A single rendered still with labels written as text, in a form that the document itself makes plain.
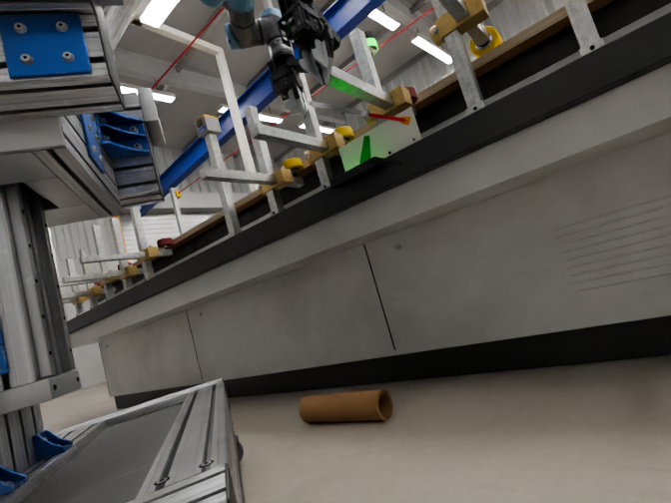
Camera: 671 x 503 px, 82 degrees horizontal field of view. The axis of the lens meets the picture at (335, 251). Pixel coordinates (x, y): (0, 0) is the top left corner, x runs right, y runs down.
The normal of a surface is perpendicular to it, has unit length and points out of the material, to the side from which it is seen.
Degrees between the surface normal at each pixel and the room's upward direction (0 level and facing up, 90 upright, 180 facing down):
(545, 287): 90
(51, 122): 90
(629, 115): 90
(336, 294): 90
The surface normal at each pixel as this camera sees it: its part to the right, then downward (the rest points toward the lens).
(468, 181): -0.60, 0.07
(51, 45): 0.28, -0.19
